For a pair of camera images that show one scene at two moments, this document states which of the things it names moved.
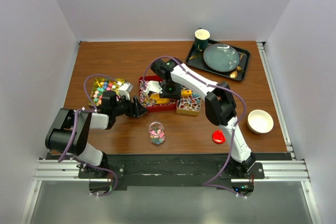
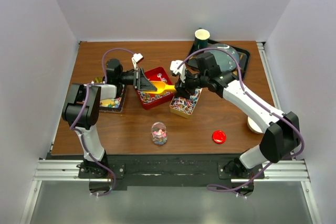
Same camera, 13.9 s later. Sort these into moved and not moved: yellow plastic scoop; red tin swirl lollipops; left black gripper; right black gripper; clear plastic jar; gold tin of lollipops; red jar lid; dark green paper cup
Moved: right black gripper; left black gripper; red tin swirl lollipops; yellow plastic scoop; gold tin of lollipops
Not moved: red jar lid; dark green paper cup; clear plastic jar
